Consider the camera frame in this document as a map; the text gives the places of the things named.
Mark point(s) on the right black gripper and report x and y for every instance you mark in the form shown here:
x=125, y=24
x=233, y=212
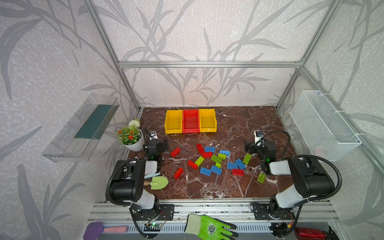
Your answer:
x=252, y=147

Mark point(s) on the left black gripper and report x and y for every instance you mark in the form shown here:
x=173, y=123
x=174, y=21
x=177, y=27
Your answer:
x=159, y=143

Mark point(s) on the red lego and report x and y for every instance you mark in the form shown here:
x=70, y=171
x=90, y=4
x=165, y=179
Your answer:
x=175, y=152
x=237, y=172
x=193, y=165
x=207, y=154
x=200, y=149
x=178, y=174

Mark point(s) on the yellow bin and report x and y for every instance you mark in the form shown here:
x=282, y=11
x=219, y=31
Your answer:
x=208, y=121
x=174, y=122

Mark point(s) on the green lego long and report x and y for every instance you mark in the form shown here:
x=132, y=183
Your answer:
x=199, y=161

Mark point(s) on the red bin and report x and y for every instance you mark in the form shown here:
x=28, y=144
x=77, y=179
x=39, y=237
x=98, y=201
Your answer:
x=191, y=121

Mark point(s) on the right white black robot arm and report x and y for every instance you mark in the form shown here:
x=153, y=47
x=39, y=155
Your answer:
x=314, y=179

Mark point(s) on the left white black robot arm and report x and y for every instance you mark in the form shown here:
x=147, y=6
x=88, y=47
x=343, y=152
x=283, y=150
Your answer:
x=126, y=184

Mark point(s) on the potted flower plant white pot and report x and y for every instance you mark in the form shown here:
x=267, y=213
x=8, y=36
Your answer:
x=131, y=136

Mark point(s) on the blue lego right angled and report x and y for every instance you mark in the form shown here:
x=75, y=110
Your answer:
x=240, y=164

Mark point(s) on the blue lego top right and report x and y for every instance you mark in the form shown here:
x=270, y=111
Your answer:
x=227, y=153

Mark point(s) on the blue lego right flat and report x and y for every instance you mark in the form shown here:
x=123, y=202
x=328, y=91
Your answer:
x=231, y=166

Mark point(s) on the red lego upright top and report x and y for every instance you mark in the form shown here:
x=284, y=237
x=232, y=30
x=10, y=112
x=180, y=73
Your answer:
x=200, y=149

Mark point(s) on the red lego under blue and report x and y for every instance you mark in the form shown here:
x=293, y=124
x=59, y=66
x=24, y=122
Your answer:
x=207, y=154

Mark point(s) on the blue lego bottom middle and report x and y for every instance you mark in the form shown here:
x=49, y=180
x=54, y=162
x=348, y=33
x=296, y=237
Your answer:
x=216, y=170

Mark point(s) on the blue lego bottom left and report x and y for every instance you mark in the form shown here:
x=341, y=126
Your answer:
x=205, y=171

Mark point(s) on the small green circuit board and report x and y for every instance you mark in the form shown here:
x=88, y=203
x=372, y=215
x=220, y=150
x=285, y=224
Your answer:
x=152, y=227

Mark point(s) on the red metallic object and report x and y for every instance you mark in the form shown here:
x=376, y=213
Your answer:
x=315, y=234

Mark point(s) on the green work glove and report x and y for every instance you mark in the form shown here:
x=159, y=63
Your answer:
x=207, y=228

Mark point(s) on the green garden trowel wooden handle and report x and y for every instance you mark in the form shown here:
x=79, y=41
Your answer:
x=157, y=183

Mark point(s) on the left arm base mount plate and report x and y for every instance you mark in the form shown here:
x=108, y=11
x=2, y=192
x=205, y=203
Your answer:
x=162, y=212

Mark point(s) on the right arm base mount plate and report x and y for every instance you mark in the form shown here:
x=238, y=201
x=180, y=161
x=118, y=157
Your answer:
x=271, y=212

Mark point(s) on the white wire mesh basket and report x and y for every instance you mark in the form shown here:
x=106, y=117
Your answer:
x=322, y=127

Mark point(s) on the clear acrylic wall shelf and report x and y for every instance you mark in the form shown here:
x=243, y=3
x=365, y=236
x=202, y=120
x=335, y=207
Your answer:
x=78, y=139

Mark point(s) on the purple brush pink handle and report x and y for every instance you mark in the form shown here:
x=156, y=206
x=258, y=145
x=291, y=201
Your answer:
x=95, y=229

